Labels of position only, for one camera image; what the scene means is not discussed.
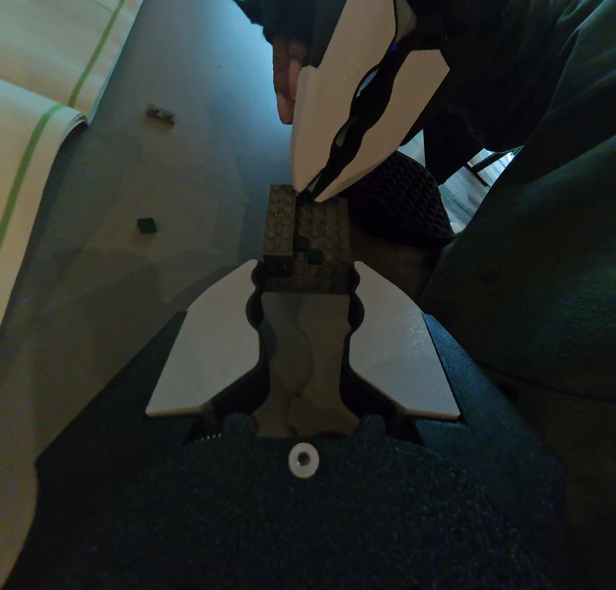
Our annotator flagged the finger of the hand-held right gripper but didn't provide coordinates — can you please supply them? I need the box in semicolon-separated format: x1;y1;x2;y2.
291;0;398;193
314;50;451;202

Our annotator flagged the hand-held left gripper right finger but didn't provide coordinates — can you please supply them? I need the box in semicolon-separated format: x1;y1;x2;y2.
339;261;461;429

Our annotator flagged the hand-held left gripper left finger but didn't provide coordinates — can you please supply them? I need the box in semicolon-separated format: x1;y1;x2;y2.
145;259;271;427

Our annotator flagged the grey studded building plate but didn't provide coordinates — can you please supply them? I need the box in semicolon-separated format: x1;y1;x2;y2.
262;184;352;294

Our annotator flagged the person's right forearm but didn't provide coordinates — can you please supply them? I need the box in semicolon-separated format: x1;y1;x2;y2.
433;0;616;155

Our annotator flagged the person's right hand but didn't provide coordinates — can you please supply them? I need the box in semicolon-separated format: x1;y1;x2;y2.
272;38;310;126

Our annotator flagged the black textured cushion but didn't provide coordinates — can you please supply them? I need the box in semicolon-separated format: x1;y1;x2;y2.
344;151;455;253

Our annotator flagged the person's dark green hoodie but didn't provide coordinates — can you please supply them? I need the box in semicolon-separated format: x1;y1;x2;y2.
421;135;616;590

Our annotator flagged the open instruction booklet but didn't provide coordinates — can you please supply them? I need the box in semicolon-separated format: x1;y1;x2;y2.
0;0;156;326

